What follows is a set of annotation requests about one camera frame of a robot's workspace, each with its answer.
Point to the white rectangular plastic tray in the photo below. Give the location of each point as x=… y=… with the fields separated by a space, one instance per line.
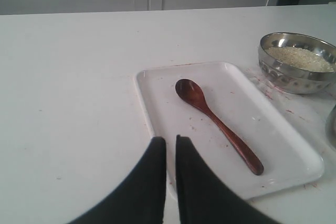
x=288 y=159

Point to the wide steel bowl with rice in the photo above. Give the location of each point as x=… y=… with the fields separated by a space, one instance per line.
x=297 y=63

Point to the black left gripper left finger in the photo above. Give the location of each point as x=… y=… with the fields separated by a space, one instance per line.
x=140 y=198

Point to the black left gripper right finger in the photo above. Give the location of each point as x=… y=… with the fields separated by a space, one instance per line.
x=202 y=196

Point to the brown wooden spoon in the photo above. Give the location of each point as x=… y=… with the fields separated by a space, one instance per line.
x=191 y=93

